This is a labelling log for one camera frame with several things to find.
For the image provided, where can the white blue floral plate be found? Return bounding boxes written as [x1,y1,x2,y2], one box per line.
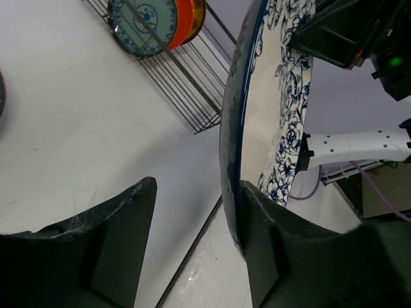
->
[219,1,315,249]

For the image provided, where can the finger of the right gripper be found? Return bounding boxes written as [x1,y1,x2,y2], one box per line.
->
[291,0,381,70]

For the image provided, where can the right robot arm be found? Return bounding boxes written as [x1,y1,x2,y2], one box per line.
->
[289,0,410,171]

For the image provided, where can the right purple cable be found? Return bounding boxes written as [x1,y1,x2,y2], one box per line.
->
[287,160,411,224]

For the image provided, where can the wire dish rack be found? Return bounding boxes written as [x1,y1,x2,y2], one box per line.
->
[87,1,235,133]

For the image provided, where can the amber brown plate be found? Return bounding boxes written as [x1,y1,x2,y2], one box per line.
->
[188,0,206,40]

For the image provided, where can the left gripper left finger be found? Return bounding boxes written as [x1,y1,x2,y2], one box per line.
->
[1,176,157,307]

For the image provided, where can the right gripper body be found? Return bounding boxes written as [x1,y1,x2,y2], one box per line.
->
[341,1,410,69]

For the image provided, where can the orange plate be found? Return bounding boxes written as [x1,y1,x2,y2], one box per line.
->
[168,0,195,50]

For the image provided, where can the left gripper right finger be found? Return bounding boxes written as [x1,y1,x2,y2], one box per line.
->
[241,182,410,307]

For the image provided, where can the dark teal blossom plate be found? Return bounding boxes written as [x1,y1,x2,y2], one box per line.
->
[0,72,6,116]

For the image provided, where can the small blue patterned plate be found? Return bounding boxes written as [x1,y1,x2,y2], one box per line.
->
[107,0,178,58]

